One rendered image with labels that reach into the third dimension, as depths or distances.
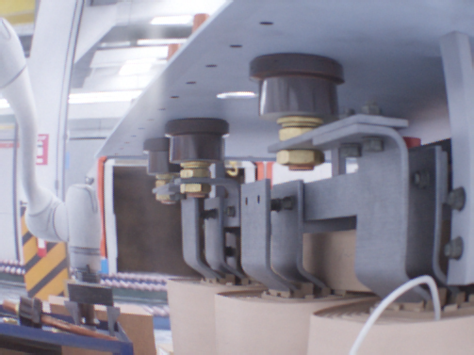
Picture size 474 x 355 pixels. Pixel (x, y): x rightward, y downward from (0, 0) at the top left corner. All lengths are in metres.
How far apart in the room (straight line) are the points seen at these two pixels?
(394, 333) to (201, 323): 0.87
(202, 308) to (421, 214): 0.78
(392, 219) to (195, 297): 0.80
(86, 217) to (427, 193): 1.22
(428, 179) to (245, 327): 0.44
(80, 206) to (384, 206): 1.20
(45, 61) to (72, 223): 9.87
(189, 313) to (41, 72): 10.26
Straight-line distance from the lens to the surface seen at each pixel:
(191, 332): 1.51
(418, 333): 0.64
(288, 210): 1.18
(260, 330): 1.07
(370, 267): 0.78
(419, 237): 0.77
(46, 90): 11.59
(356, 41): 0.83
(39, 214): 1.95
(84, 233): 1.86
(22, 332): 1.73
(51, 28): 11.84
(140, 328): 2.35
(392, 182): 0.74
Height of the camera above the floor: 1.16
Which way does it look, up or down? 4 degrees up
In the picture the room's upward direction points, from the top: straight up
